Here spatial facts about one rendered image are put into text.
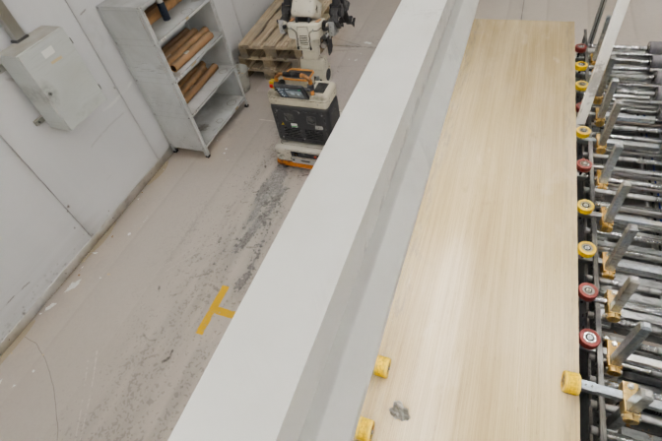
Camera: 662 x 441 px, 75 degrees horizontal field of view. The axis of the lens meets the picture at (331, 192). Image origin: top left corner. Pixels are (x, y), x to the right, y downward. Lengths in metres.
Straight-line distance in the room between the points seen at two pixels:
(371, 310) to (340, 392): 0.08
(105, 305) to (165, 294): 0.47
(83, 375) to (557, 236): 3.13
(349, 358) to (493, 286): 1.81
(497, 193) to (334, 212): 2.20
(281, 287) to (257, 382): 0.07
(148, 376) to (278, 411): 3.07
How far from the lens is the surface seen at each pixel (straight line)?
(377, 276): 0.46
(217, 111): 4.92
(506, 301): 2.17
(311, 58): 3.80
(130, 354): 3.52
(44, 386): 3.78
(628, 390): 2.06
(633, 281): 2.13
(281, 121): 3.83
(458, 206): 2.47
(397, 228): 0.50
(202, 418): 0.34
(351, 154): 0.45
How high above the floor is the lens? 2.76
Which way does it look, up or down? 46 degrees down
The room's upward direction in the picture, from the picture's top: 12 degrees counter-clockwise
